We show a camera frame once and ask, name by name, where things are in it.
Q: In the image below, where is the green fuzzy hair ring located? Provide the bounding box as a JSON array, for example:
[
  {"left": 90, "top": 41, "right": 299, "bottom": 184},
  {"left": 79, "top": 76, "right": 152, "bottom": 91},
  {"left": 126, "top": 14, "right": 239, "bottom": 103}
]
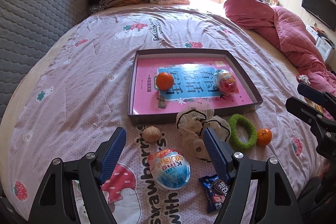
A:
[{"left": 227, "top": 114, "right": 258, "bottom": 152}]

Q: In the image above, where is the blue Oreo cookie packet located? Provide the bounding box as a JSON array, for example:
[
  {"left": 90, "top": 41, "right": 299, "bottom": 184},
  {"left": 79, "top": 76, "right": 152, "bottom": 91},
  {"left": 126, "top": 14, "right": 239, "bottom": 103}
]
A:
[{"left": 198, "top": 174, "right": 229, "bottom": 214}]

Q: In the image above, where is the walnut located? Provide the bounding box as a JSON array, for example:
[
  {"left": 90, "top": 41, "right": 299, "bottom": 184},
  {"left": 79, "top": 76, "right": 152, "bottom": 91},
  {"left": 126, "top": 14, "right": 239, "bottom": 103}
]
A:
[{"left": 142, "top": 126, "right": 161, "bottom": 143}]

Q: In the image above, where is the red blue Kinder egg toy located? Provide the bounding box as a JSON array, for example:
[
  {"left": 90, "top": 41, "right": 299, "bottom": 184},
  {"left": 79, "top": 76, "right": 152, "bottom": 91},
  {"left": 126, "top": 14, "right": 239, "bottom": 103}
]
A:
[{"left": 214, "top": 69, "right": 239, "bottom": 96}]

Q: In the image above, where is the large orange mandarin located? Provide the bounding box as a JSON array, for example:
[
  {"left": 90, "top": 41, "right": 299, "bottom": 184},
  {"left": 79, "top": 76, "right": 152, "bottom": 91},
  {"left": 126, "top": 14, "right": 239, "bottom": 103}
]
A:
[{"left": 155, "top": 72, "right": 174, "bottom": 90}]

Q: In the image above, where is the small colourful doll toy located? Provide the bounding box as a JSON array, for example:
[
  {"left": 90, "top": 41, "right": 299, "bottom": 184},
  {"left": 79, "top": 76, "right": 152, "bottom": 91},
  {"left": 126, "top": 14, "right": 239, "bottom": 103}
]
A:
[{"left": 296, "top": 75, "right": 311, "bottom": 86}]

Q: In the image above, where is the beige polka dot scrunchie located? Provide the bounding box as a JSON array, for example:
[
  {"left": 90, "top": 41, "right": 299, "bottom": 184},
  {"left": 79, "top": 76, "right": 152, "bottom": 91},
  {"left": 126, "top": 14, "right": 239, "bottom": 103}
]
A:
[{"left": 176, "top": 103, "right": 231, "bottom": 162}]

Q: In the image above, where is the small orange mandarin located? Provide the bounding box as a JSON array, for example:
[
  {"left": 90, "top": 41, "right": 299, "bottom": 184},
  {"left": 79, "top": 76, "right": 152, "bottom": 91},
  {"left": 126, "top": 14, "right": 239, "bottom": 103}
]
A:
[{"left": 257, "top": 128, "right": 272, "bottom": 147}]

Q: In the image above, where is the white drawer cabinet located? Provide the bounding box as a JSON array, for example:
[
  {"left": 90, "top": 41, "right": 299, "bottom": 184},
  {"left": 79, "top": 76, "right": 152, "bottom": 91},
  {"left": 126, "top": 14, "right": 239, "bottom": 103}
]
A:
[{"left": 306, "top": 26, "right": 335, "bottom": 63}]

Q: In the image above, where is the pink quilted blanket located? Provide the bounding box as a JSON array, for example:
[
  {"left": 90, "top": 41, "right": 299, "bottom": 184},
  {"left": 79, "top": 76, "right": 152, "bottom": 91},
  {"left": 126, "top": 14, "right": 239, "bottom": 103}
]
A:
[{"left": 224, "top": 0, "right": 335, "bottom": 96}]

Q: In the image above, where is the pink strawberry print bedsheet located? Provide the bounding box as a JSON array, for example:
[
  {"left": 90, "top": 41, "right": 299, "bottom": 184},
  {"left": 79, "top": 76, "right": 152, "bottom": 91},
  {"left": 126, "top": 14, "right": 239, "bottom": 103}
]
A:
[{"left": 1, "top": 6, "right": 323, "bottom": 223}]

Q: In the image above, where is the black flat television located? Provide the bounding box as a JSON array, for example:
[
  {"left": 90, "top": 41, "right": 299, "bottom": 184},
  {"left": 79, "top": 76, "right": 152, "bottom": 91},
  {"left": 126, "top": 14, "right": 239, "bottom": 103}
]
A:
[{"left": 301, "top": 0, "right": 336, "bottom": 31}]

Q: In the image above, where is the shallow grey cardboard box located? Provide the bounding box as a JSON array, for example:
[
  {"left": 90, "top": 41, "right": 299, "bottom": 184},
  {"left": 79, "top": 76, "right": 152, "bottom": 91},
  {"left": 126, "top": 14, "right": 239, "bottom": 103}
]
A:
[{"left": 127, "top": 48, "right": 263, "bottom": 126}]

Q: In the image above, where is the grey quilted headboard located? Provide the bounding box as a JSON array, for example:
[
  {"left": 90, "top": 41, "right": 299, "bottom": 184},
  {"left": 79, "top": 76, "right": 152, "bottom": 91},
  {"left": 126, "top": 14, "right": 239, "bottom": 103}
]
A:
[{"left": 1, "top": 0, "right": 88, "bottom": 114}]

